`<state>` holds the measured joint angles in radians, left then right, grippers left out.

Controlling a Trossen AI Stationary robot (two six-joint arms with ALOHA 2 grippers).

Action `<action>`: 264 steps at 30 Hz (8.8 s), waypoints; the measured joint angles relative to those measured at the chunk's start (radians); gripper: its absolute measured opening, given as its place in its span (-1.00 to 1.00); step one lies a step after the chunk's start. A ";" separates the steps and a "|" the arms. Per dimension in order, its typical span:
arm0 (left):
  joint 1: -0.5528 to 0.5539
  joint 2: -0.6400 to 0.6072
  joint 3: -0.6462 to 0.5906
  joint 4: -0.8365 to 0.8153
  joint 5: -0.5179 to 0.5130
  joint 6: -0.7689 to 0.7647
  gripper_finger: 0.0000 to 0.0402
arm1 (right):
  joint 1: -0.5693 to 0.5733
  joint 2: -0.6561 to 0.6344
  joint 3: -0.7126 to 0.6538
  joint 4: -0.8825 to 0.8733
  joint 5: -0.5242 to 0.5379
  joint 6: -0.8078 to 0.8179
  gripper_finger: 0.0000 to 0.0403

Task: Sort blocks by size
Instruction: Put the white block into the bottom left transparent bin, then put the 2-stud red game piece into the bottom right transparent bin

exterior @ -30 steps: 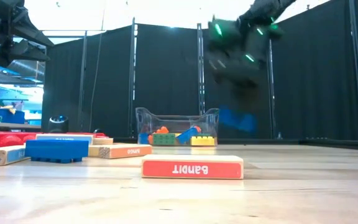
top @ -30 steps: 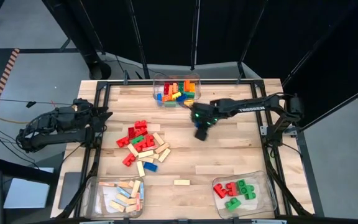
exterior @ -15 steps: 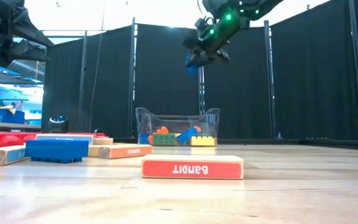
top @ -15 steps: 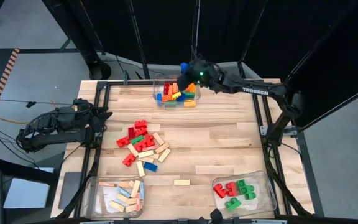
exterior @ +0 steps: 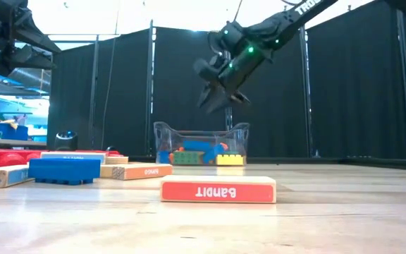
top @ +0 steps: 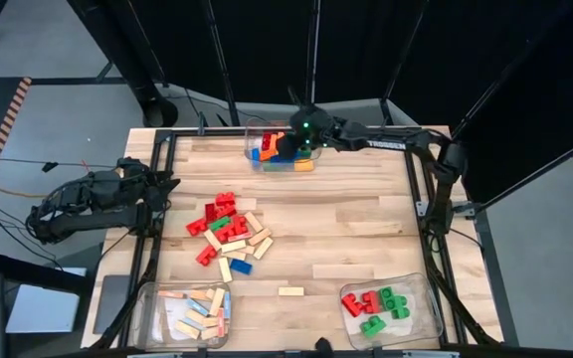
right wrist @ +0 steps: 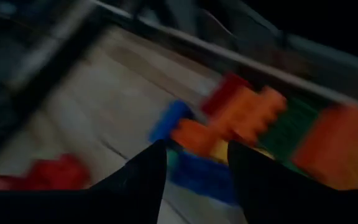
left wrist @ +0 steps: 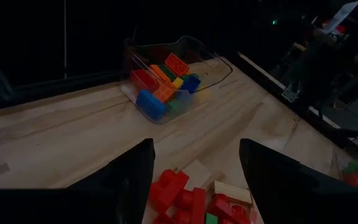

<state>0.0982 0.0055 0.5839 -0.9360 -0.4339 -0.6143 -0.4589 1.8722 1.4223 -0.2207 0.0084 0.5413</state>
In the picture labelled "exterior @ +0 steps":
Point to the plain wooden block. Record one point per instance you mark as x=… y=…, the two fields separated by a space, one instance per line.
x=116 y=160

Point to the clear plastic bin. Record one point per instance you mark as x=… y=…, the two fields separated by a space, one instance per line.
x=167 y=135

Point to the wooden block Bingo label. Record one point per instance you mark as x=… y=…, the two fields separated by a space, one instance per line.
x=136 y=171

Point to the silver ventilation duct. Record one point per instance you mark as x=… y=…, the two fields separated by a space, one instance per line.
x=30 y=75

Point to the wooden block blue label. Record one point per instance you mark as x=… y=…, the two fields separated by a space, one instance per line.
x=72 y=157

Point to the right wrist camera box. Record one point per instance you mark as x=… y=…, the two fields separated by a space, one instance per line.
x=204 y=68

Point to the background table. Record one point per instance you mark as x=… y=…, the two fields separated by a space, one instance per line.
x=16 y=143

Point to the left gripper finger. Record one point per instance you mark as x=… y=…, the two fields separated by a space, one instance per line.
x=35 y=35
x=26 y=61

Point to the wooden block Bandit label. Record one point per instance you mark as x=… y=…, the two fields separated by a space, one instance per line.
x=217 y=190

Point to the yellow plastic brick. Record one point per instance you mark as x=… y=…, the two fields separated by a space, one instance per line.
x=230 y=159

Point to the black cylinder speaker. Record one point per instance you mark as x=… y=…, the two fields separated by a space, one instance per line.
x=65 y=141

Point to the black curtain backdrop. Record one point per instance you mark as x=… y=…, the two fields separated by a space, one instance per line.
x=347 y=88

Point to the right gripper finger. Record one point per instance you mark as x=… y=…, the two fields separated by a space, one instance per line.
x=206 y=96
x=220 y=102

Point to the black metal stand pole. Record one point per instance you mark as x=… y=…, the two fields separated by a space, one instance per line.
x=92 y=106
x=400 y=53
x=150 y=88
x=306 y=106
x=228 y=120

